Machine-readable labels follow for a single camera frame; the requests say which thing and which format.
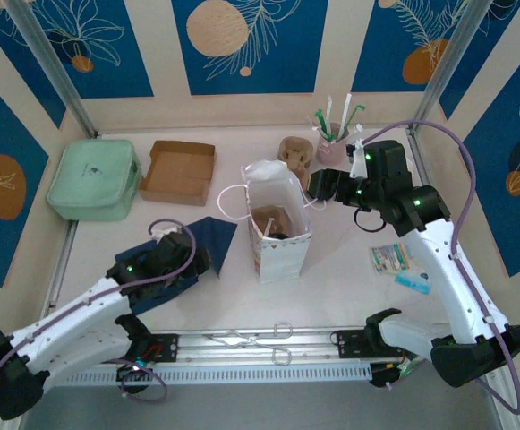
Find dark blue napkin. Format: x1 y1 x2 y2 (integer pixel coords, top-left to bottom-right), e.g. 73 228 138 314
114 216 239 317

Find brown pulp cup carrier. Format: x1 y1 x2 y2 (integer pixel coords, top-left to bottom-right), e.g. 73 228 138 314
249 204 293 238

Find white paper gift bag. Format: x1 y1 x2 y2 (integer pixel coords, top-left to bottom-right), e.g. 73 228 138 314
217 160 328 286

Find pink straw holder cup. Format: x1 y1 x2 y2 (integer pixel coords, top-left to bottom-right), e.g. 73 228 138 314
316 133 346 166

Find stack of pulp cup carriers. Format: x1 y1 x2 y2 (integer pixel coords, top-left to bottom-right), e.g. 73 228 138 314
279 136 313 180

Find green plastic stirrer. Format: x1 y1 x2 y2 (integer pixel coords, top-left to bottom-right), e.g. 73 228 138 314
315 109 335 141
342 105 366 137

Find teal printed packet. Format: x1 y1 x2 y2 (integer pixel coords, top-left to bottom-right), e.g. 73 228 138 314
387 244 411 271

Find brown cardboard tray box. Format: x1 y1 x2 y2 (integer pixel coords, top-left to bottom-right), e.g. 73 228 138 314
138 140 217 207

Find metal scissors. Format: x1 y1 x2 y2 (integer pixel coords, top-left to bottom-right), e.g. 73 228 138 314
202 330 275 349

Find light blue packet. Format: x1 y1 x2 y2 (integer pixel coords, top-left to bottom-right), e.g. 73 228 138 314
395 270 431 295

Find black controller board with LED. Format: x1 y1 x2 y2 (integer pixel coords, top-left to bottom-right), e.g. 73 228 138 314
115 357 154 395
369 360 415 390

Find mint green lunch bag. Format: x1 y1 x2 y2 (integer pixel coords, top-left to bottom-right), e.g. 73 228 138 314
47 138 143 223

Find silver S-shaped hook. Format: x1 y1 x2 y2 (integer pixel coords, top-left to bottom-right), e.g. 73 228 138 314
271 321 293 365

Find white slotted cable duct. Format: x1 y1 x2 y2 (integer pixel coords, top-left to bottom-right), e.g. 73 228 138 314
55 363 372 386

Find aluminium frame post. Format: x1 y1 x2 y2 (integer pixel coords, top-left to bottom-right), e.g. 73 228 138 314
6 0 98 138
409 0 496 132

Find long aluminium base rail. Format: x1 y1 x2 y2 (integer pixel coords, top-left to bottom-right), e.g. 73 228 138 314
48 322 505 366

